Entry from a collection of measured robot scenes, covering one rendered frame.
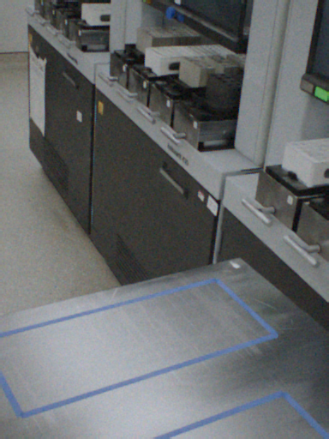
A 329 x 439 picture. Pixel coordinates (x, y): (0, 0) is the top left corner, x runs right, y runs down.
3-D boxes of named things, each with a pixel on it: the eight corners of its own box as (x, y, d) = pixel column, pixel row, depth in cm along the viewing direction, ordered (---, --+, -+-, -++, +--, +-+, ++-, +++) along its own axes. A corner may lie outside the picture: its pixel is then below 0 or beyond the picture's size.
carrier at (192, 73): (205, 92, 178) (207, 68, 175) (198, 92, 177) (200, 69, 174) (185, 78, 187) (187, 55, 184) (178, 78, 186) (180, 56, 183)
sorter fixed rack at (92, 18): (160, 21, 253) (161, 3, 250) (171, 27, 245) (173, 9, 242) (80, 22, 241) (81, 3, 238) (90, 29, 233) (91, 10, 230)
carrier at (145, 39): (157, 58, 202) (158, 37, 199) (151, 58, 201) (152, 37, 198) (141, 47, 211) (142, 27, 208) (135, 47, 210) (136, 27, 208)
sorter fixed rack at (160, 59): (236, 65, 209) (238, 44, 206) (253, 75, 201) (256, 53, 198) (143, 69, 197) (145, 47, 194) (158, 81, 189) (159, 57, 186)
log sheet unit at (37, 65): (29, 118, 311) (28, 37, 294) (46, 141, 289) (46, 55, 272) (24, 118, 310) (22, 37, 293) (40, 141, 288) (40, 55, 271)
